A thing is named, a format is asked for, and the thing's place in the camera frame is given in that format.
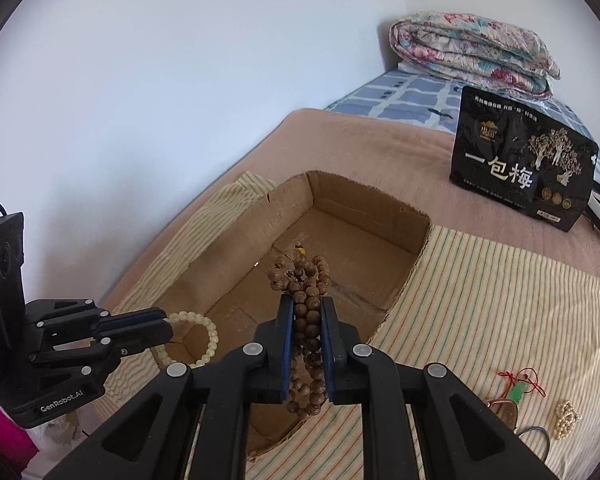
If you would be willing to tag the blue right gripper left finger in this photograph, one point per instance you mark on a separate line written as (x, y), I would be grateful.
(282, 346)

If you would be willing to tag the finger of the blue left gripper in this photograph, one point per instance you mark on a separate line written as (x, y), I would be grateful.
(140, 337)
(126, 322)

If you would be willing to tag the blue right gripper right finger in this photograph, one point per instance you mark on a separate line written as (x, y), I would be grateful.
(331, 346)

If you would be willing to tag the red cord jade pendant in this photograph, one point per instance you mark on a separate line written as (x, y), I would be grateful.
(518, 385)

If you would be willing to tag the dark thin bangle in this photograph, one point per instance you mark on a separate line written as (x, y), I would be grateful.
(538, 439)

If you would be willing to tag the red strap wristwatch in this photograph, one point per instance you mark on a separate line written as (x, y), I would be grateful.
(506, 410)

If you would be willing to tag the open cardboard box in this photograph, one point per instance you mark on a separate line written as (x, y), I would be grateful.
(316, 235)

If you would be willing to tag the pink brown blanket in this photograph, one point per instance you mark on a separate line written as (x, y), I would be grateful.
(407, 162)

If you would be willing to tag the striped yellow towel blanket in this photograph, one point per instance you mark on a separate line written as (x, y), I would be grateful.
(479, 307)

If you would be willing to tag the black snack bag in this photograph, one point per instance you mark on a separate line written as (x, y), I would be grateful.
(523, 159)

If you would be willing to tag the blue checked bed sheet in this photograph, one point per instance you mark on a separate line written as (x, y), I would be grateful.
(431, 102)

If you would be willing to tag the folded floral quilt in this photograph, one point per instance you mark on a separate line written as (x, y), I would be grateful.
(487, 53)

